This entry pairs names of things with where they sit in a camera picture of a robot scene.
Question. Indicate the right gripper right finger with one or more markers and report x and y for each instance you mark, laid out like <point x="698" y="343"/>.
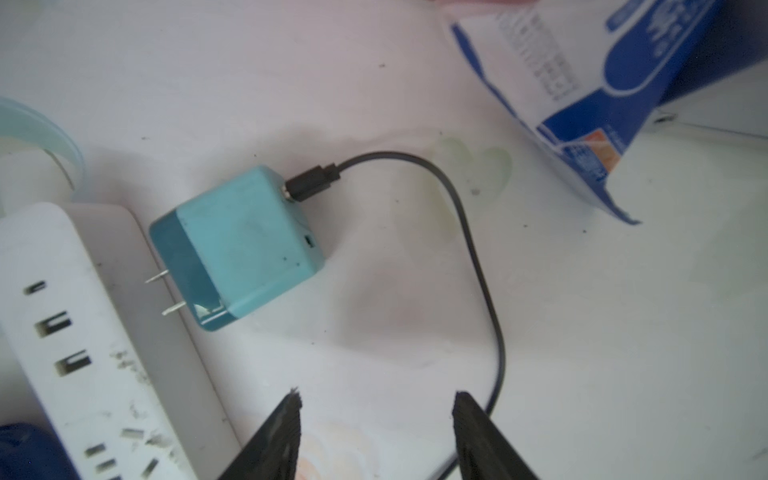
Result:
<point x="483" y="453"/>

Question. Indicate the blue electric shaver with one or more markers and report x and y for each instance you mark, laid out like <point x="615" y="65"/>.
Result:
<point x="29" y="453"/>

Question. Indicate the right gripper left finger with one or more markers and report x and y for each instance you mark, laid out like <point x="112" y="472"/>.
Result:
<point x="273" y="451"/>

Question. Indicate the white power strip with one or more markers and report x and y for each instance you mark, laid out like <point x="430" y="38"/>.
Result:
<point x="119" y="379"/>

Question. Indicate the blue white packet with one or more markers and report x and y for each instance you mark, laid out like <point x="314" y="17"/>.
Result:
<point x="580" y="77"/>

